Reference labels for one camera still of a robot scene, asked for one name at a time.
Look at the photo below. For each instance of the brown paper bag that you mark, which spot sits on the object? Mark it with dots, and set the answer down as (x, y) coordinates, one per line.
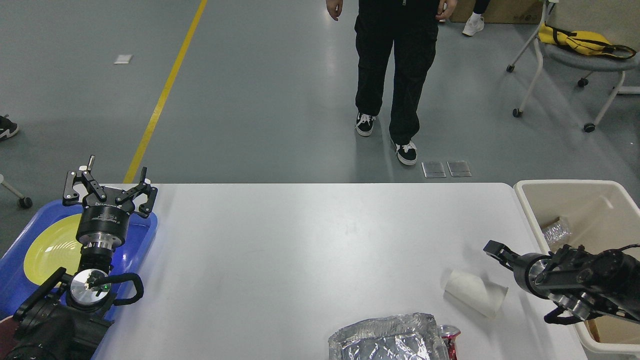
(592, 329)

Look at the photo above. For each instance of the person in grey sweater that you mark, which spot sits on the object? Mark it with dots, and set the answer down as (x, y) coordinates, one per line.
(405, 31)

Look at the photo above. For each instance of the beige plastic bin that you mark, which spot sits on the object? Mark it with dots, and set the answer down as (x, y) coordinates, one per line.
(602, 216)

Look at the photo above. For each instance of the yellow bag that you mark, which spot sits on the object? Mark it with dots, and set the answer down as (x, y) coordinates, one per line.
(585, 42)

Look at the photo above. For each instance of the right floor outlet plate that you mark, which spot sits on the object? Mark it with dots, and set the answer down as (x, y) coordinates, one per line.
(459, 169)

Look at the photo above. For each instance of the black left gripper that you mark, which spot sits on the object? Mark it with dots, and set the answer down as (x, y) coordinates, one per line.
(102, 222)

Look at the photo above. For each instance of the person in dark jeans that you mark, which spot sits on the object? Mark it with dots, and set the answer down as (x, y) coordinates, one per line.
(8, 128)

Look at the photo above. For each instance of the grey office chair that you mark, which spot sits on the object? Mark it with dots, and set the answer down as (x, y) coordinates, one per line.
(593, 64)

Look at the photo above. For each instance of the chair caster wheel leg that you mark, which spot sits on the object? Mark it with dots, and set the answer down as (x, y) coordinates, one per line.
(23, 201)

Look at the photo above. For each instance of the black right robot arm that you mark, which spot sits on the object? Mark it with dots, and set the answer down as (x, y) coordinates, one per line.
(583, 286)

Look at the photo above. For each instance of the large crumpled aluminium foil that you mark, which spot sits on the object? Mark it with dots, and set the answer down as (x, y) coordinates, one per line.
(413, 336)

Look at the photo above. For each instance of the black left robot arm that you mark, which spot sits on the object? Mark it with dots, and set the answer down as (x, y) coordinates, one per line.
(65, 317)

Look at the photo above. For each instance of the blue plastic tray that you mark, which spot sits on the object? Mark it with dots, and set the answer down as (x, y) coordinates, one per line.
(16, 288)

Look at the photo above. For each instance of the yellow plate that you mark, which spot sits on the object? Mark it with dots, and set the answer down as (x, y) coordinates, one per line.
(55, 247)

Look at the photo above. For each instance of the small aluminium foil piece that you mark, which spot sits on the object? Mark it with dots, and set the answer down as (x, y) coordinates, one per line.
(557, 233)

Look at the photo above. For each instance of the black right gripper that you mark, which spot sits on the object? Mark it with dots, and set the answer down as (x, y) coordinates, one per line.
(525, 267)

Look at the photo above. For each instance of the person in black shorts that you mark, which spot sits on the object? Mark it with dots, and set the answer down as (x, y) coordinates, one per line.
(475, 23)

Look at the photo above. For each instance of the floor outlet plate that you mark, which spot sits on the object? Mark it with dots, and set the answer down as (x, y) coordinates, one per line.
(459, 169)
(433, 170)

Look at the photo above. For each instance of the white paper cup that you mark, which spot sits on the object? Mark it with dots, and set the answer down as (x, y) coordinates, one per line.
(485, 297)

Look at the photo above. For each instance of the pink mug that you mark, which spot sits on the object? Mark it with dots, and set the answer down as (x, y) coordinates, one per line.
(8, 327)

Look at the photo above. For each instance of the left floor outlet plate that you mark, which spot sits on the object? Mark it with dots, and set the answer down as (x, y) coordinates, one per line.
(433, 170)

